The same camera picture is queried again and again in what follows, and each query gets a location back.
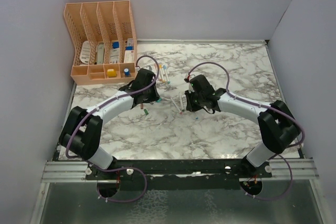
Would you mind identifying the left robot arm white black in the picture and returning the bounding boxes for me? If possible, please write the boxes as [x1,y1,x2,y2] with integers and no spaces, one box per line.
[59,68,160,179]

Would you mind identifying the white device in organizer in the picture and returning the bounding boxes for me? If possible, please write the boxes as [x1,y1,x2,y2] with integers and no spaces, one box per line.
[96,43,104,65]

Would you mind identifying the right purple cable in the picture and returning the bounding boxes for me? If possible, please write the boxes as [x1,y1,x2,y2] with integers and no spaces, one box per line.
[186,62,307,201]

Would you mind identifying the yellow capped white marker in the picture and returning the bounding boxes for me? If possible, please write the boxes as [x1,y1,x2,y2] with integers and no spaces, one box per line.
[159,65,166,83]

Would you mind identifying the peach plastic desk organizer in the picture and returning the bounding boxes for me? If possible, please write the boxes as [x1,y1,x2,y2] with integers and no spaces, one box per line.
[64,0,137,86]

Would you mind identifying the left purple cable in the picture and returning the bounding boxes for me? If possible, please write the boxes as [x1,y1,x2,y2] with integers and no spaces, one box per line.
[65,55,161,204]

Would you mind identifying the dark green capped white marker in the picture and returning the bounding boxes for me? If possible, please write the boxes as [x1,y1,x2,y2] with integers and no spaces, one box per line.
[179,93,185,112]

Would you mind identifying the white blue box in organizer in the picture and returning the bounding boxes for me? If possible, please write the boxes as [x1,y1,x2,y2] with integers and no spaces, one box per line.
[109,41,120,64]

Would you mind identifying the pink capped white marker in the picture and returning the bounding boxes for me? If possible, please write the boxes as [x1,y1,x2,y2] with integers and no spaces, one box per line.
[170,98,183,115]

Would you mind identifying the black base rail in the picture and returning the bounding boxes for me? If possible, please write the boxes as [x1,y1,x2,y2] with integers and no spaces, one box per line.
[86,159,272,191]

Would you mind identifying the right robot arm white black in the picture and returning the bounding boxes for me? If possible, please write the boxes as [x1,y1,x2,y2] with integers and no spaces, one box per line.
[185,74,302,177]

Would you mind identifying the yellow small box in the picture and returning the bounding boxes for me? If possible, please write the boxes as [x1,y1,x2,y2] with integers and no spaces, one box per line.
[107,69,117,78]

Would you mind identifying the white remote in organizer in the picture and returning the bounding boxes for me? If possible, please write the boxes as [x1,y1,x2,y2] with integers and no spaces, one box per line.
[79,40,91,65]

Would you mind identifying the purple cable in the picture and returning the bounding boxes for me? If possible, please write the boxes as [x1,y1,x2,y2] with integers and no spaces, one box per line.
[65,55,161,204]
[186,62,307,201]

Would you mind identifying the light blue capped white marker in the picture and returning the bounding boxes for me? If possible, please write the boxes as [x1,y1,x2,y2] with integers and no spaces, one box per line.
[163,65,170,84]

